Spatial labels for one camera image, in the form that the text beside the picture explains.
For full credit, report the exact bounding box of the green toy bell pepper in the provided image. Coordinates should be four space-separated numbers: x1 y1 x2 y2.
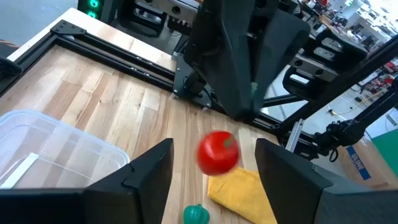
182 203 211 224

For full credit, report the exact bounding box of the green board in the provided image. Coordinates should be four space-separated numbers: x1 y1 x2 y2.
371 128 398 178

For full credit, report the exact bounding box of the yellow cloth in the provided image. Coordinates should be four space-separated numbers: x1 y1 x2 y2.
207 166 279 224

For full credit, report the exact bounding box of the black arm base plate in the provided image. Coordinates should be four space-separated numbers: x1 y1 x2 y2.
172 52 220 109

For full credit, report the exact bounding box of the black aluminium table frame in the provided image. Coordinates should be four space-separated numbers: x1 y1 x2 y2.
0 19 398 162

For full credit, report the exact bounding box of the brown cardboard box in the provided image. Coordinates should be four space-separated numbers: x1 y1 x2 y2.
337 136 398 191

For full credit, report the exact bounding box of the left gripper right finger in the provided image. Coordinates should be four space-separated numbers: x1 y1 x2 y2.
254 138 398 224

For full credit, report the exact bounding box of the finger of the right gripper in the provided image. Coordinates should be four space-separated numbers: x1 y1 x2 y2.
248 9 311 118
183 0 256 119

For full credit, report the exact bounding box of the clear plastic tupperware container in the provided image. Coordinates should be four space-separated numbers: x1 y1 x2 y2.
0 109 131 190

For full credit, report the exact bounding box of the red toy pepper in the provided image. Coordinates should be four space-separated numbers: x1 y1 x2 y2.
195 130 241 177

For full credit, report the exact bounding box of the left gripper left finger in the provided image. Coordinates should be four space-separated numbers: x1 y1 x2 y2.
0 138 174 224

